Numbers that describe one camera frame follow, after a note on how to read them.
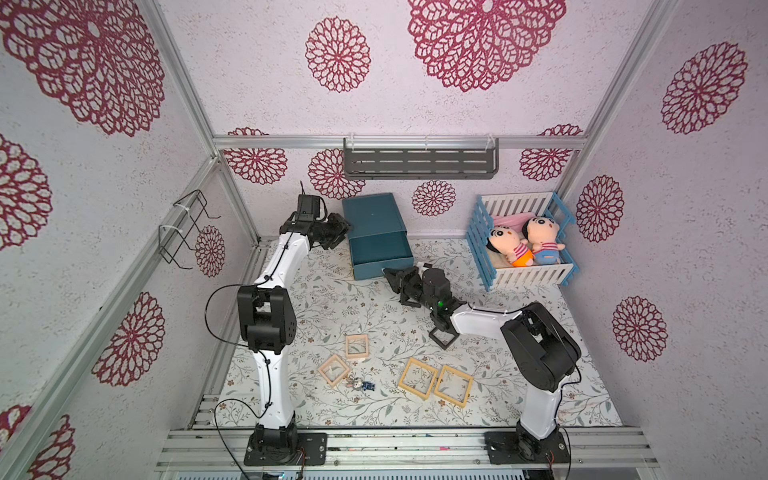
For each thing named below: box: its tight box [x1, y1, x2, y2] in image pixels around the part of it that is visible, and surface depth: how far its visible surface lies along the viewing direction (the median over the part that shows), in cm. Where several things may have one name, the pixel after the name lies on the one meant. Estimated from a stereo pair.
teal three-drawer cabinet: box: [342, 192, 414, 281], surface depth 96 cm
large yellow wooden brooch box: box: [398, 358, 438, 399], surface depth 87 cm
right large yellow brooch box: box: [434, 365, 474, 408], surface depth 85 cm
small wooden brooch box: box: [346, 334, 369, 359], surface depth 92 cm
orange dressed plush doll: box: [486, 226, 534, 267], surface depth 105 cm
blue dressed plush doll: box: [522, 216, 565, 266], surface depth 104 cm
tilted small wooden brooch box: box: [318, 354, 350, 386], surface depth 89 cm
